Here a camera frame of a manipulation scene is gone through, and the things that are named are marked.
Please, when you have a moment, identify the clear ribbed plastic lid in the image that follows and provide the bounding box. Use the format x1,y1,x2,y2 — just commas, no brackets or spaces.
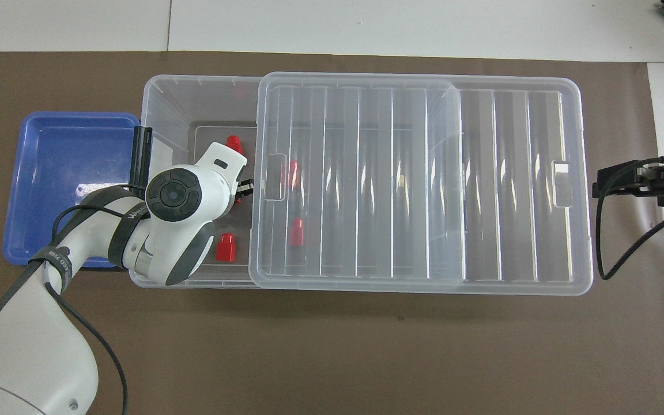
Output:
248,71,594,296

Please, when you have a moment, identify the clear plastic storage box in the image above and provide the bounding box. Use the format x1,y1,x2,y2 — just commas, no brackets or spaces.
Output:
129,74,485,289

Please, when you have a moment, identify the blue plastic tray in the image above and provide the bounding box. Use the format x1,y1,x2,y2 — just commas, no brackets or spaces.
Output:
2,111,141,269

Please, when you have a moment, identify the brown paper table mat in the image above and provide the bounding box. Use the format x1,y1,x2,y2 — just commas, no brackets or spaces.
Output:
0,51,664,415

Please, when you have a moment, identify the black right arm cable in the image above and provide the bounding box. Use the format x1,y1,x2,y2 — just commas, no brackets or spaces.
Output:
595,159,664,281

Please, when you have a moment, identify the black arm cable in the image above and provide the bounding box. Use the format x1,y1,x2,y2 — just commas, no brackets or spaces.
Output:
595,159,664,281
50,205,129,415

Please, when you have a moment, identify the black box latch handle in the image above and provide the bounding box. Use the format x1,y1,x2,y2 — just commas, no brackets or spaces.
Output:
130,126,153,191

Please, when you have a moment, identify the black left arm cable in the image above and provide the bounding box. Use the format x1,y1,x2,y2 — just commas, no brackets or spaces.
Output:
50,205,129,415

